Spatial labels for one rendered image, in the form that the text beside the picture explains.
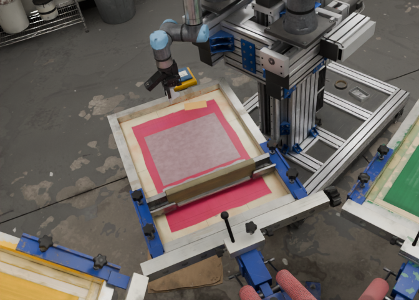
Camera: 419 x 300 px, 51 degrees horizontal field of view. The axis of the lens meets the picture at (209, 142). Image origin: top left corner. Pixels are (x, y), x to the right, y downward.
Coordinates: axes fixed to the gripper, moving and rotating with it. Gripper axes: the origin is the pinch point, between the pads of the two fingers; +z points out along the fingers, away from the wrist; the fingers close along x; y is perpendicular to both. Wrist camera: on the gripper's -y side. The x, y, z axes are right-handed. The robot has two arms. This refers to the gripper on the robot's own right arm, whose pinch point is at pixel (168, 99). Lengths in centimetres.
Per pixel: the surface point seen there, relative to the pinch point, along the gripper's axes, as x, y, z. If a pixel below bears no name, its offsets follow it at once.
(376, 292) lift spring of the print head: -121, 25, -15
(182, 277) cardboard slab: -38, -22, 97
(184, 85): 12.4, 11.9, 5.5
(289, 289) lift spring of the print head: -111, 4, -14
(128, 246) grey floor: -3, -46, 100
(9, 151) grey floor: 120, -113, 102
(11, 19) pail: 267, -88, 74
